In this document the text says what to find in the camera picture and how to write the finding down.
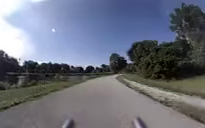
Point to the robot's own part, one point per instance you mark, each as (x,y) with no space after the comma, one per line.
(67,123)
(137,122)

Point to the lone dark green tree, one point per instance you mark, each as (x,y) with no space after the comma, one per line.
(116,62)

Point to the grey asphalt path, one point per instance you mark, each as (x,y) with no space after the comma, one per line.
(105,100)

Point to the dense wood of trees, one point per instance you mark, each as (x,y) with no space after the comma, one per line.
(176,56)

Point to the grass slope by trees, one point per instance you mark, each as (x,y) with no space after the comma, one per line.
(190,83)

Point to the waterside reeds and bushes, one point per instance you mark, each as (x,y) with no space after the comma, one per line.
(3,85)

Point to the distant row of trees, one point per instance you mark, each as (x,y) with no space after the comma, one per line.
(40,66)

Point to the pond water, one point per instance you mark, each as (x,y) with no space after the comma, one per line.
(21,79)

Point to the grass verge by water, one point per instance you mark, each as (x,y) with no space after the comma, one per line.
(23,95)

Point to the pale gravel strip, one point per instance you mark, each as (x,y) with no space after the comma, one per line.
(170,98)

